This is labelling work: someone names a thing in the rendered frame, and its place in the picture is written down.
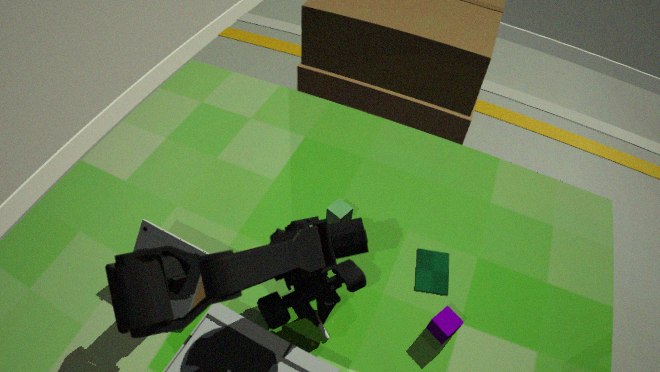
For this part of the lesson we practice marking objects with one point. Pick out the grey metal pin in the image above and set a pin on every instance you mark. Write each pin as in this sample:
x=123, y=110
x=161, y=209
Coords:
x=324, y=332

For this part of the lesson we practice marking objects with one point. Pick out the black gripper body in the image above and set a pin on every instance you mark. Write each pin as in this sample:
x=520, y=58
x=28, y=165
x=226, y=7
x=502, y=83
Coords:
x=274, y=309

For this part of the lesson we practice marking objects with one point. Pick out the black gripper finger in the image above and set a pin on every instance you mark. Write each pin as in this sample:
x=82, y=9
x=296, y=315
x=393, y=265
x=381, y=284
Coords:
x=309, y=315
x=324, y=307

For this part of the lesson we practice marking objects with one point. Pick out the dark grey round disc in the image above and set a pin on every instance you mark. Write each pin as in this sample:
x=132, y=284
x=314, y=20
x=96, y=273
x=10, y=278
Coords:
x=225, y=348

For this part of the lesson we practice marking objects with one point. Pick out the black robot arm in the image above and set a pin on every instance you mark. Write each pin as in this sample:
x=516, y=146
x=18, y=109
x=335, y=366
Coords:
x=140, y=281

